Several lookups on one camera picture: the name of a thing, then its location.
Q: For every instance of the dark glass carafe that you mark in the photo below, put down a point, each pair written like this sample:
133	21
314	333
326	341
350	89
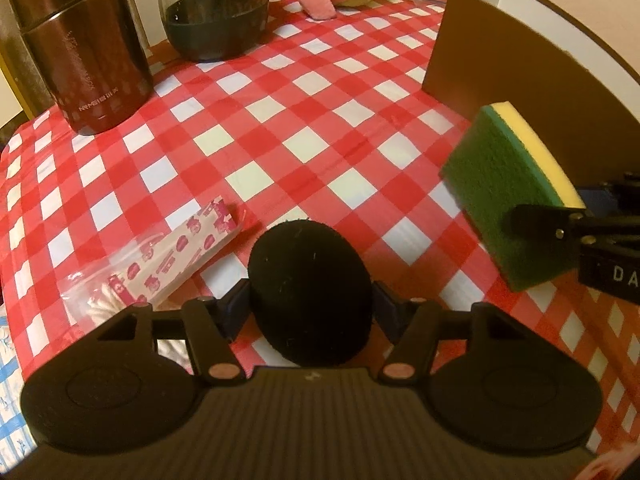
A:
215	25

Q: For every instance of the red white checkered tablecloth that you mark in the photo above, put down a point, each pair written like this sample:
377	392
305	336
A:
300	125

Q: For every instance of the brown metal thermos flask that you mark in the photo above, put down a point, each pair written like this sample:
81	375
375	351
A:
80	50

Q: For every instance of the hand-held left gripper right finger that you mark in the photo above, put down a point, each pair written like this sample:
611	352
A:
387	306

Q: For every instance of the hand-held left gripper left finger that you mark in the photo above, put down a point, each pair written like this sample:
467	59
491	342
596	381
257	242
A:
235	306

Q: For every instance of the black round sponge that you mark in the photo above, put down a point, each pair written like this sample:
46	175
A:
310	290

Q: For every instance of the brown cardboard box white inside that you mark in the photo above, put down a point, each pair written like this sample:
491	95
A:
500	60

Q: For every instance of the blue white printed cloth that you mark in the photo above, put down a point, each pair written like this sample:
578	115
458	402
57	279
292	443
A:
12	385

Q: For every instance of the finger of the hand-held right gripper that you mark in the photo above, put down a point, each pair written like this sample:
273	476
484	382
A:
540	222
625	195

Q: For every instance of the cotton swab plastic packet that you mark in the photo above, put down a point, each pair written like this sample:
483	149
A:
175	255

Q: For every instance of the green yellow scouring sponge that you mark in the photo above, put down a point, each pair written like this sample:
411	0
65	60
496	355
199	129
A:
500	170

